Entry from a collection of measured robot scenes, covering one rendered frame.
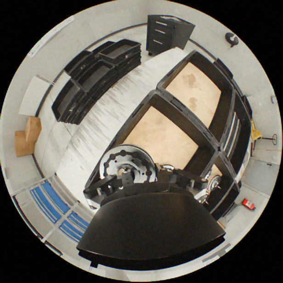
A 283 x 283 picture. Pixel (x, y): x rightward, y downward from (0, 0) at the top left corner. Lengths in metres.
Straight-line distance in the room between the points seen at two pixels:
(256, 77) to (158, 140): 3.39
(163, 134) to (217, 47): 3.22
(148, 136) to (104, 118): 0.28
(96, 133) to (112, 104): 0.18
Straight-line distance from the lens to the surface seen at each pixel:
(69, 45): 2.79
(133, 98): 0.49
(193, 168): 0.36
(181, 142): 0.35
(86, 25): 2.90
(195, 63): 0.59
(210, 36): 3.34
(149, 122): 0.32
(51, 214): 2.01
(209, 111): 0.47
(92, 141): 0.52
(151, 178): 0.15
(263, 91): 3.60
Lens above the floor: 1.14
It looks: 88 degrees down
